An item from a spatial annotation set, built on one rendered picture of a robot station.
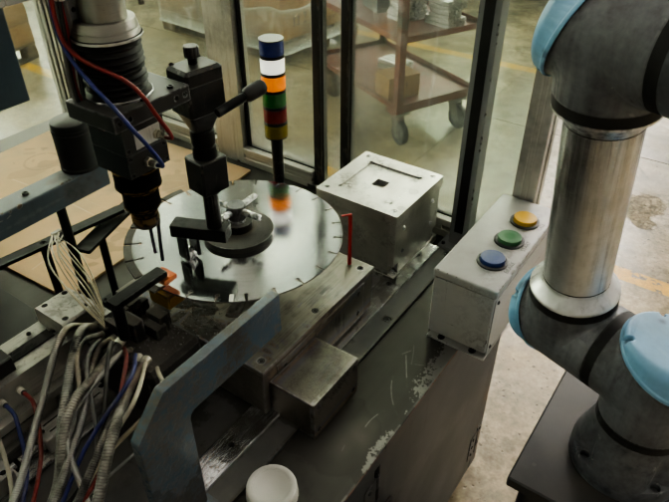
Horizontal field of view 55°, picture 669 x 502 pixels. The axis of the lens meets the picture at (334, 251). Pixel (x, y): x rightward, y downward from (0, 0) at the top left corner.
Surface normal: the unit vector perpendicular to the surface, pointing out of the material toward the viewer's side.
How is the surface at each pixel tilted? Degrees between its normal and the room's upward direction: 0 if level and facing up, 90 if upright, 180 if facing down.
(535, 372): 0
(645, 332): 8
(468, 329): 90
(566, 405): 0
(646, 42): 74
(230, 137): 90
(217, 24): 90
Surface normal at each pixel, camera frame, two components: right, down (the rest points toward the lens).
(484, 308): -0.57, 0.49
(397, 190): 0.00, -0.80
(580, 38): -0.79, 0.27
